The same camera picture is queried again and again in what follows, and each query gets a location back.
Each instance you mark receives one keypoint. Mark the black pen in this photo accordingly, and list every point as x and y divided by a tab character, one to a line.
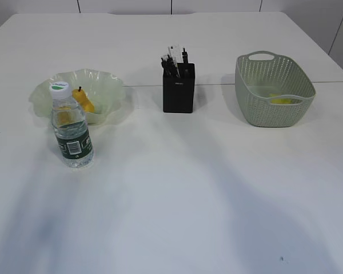
185	56
172	67
165	66

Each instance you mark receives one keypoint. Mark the clear plastic ruler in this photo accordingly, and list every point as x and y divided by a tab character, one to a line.
174	54

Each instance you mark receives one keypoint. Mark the clear water bottle green label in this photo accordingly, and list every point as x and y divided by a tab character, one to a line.
69	123

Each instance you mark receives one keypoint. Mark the yellow pear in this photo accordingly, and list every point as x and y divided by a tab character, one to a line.
80	96

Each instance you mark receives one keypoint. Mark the yellow waste paper wrapper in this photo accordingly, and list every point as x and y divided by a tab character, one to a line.
276	100

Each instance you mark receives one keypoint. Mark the black square pen holder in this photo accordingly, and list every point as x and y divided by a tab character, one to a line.
178	93

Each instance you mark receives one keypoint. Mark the green ruffled glass plate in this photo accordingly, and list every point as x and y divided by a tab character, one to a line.
103	89

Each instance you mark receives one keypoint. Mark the green woven plastic basket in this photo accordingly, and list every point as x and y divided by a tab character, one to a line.
261	73

